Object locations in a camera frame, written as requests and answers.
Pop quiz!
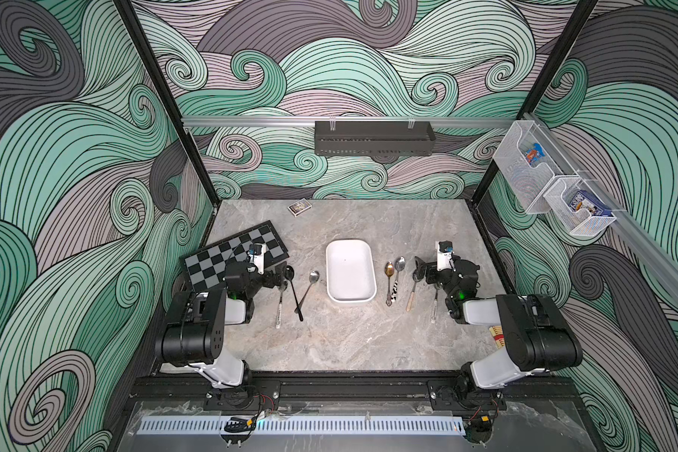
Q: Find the steel spoon white printed handle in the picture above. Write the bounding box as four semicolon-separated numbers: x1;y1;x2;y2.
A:
275;282;287;330

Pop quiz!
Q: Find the black spoon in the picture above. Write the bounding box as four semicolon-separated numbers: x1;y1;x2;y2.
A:
284;266;304;322

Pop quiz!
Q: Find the spoon cow pattern handle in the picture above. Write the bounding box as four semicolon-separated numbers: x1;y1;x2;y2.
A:
389;256;406;305

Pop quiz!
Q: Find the iridescent gold ornate spoon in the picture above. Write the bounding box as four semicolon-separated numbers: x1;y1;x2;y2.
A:
384;262;396;306

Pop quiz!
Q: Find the steel spoon plain handle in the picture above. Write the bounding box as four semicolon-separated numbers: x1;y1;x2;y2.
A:
295;270;320;315

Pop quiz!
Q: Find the spoon wooden handle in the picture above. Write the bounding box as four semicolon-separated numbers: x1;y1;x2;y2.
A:
406;270;423;312

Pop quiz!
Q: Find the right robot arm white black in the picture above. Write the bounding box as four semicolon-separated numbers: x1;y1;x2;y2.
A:
412;253;583;399

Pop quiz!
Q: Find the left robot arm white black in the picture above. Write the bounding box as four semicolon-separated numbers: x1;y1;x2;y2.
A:
156;262;286;389

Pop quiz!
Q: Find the red yellow box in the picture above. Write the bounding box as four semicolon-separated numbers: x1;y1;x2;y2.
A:
489;326;505;348

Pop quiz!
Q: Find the small card box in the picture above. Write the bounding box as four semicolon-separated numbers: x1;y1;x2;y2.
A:
288;199;312;217

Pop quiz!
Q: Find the white storage box tray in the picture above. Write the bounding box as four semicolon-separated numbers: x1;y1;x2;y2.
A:
326;239;377;305

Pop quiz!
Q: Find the blue card box in bin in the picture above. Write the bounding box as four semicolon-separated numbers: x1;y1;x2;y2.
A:
568;189;612;217

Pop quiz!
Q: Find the black grey chessboard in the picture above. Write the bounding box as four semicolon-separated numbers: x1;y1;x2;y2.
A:
180;220;290;292

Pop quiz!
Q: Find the red blue item in bin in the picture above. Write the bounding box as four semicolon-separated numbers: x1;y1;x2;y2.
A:
524;142;546;167

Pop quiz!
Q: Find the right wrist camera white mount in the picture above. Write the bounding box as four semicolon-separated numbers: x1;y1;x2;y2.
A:
436;240;454;271

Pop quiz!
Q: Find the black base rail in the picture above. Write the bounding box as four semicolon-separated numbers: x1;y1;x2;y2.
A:
129;371;579;414

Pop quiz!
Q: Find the clear wall bin upper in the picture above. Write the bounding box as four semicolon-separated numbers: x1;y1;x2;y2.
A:
493;121;561;215

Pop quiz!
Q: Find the clear wall bin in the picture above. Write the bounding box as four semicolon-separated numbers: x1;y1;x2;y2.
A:
493;121;561;215
544;176;616;237

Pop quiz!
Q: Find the clear wall bin lower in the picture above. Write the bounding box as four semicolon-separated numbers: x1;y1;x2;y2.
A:
544;176;616;237

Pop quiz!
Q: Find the aluminium rail back wall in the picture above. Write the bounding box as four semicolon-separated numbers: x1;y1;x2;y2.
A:
182;115;514;129

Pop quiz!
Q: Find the aluminium rail wall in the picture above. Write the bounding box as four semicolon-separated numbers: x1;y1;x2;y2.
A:
182;115;514;129
523;113;678;303

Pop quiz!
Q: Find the white slotted cable duct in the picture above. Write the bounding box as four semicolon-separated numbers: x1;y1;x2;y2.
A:
137;415;465;436

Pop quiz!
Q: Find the black wall shelf tray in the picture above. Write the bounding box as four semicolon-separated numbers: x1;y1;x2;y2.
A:
314;122;436;158

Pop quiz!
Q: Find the aluminium rail right wall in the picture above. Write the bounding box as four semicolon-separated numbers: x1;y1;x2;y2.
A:
523;113;678;303

